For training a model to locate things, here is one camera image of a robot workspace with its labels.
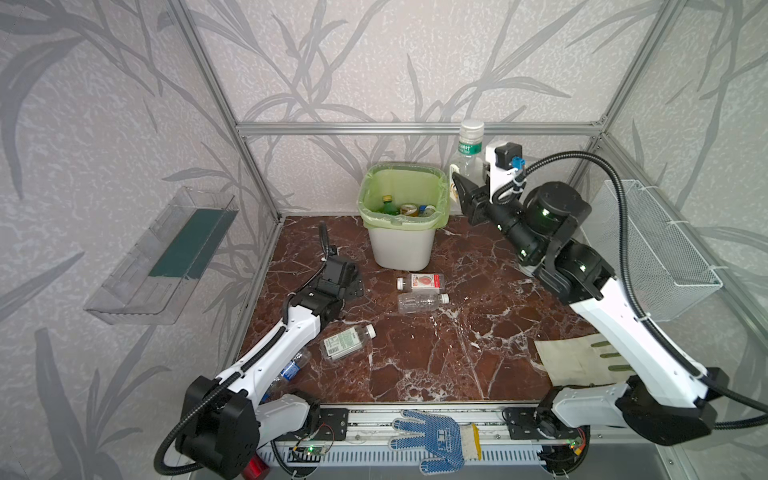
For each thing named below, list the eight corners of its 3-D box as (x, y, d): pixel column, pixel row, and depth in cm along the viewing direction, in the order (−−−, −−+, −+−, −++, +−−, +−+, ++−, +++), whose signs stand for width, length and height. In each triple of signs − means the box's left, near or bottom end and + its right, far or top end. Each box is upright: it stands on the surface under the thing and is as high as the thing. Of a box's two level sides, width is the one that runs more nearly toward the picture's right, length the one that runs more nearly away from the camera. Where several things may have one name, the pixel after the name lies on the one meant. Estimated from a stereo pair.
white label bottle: (328, 366, 85) (325, 361, 82) (321, 348, 88) (318, 342, 85) (378, 339, 90) (377, 333, 87) (370, 323, 93) (369, 317, 90)
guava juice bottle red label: (396, 293, 100) (396, 285, 97) (396, 281, 104) (396, 273, 100) (443, 293, 100) (444, 285, 97) (441, 281, 104) (443, 273, 100)
